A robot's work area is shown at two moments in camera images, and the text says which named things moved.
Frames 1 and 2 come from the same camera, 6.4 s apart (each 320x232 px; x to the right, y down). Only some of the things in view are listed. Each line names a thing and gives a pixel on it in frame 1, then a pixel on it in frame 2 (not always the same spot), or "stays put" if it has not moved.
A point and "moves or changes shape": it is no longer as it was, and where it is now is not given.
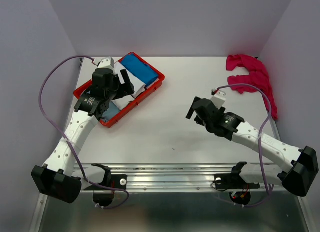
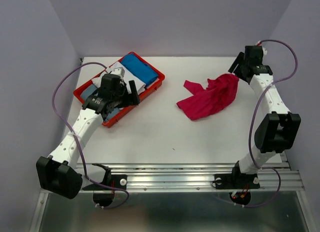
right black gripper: (191, 110) → (238, 60)
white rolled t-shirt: (139, 86) stays put
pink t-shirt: (257, 80) moves or changes shape
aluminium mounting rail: (163, 177) stays put
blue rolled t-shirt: (139, 67) stays put
